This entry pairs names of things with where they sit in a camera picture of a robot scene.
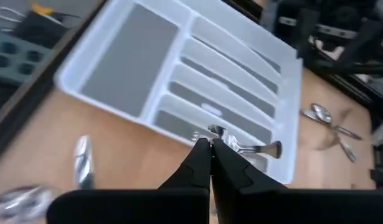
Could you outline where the silver fork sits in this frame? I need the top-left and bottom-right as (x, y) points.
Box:
(191, 124), (283, 160)

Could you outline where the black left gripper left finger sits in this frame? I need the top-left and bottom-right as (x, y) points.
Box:
(46, 138), (212, 224)

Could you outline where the white cutlery organizer tray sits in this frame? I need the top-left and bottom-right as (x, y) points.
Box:
(53, 0), (304, 185)

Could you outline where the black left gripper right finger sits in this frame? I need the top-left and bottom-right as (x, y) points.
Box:
(212, 138), (383, 224)

